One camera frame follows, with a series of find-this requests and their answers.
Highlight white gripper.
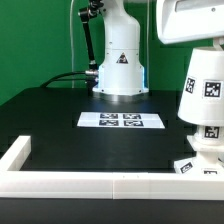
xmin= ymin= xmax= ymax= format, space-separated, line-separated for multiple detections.
xmin=156 ymin=0 xmax=224 ymax=50

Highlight white lamp shade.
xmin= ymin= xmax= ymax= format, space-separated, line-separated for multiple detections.
xmin=178 ymin=47 xmax=224 ymax=127

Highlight white lamp bulb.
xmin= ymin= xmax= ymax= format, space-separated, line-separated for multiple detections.
xmin=194 ymin=125 xmax=224 ymax=146

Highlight white lamp base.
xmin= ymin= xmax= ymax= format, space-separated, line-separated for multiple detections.
xmin=174 ymin=135 xmax=224 ymax=175

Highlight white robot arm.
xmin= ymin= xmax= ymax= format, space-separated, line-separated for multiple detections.
xmin=93 ymin=0 xmax=224 ymax=101

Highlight white marker plate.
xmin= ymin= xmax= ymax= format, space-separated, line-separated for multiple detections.
xmin=77 ymin=112 xmax=165 ymax=129

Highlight white U-shaped fence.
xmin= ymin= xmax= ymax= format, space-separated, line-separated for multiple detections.
xmin=0 ymin=136 xmax=224 ymax=200

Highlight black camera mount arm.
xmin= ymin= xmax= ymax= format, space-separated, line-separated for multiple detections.
xmin=78 ymin=0 xmax=104 ymax=70

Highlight white cable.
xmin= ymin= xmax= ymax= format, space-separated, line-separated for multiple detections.
xmin=69 ymin=0 xmax=76 ymax=90

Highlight black cables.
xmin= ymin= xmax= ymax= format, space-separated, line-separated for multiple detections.
xmin=43 ymin=69 xmax=100 ymax=90

